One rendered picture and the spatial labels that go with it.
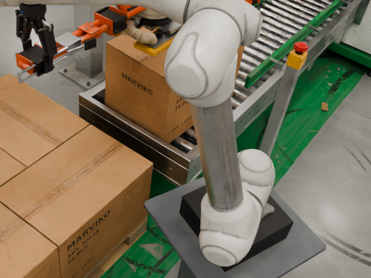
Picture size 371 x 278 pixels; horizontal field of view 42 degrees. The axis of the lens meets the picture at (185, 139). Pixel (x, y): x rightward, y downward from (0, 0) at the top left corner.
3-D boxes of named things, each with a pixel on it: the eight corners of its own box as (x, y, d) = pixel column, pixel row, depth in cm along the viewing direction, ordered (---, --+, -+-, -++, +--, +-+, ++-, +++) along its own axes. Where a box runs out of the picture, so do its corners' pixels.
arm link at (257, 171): (270, 189, 171) (286, 148, 155) (256, 229, 159) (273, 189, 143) (228, 173, 174) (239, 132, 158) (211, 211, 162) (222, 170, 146)
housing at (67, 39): (68, 42, 164) (67, 31, 161) (82, 50, 162) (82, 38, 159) (52, 50, 160) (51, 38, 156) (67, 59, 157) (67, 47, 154)
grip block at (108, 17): (108, 18, 179) (108, 4, 175) (128, 28, 175) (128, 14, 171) (92, 26, 173) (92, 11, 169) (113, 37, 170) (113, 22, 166)
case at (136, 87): (178, 64, 284) (186, 2, 256) (232, 95, 268) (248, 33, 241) (104, 108, 246) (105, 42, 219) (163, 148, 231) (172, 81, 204)
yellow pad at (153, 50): (183, 16, 207) (184, 5, 203) (202, 25, 203) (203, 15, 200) (133, 47, 185) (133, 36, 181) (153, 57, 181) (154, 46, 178)
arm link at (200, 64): (265, 224, 155) (246, 282, 141) (218, 215, 161) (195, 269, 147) (246, 5, 105) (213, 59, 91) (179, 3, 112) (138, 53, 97)
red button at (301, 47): (295, 46, 228) (297, 39, 225) (308, 52, 225) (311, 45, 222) (289, 52, 223) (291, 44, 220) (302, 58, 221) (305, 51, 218)
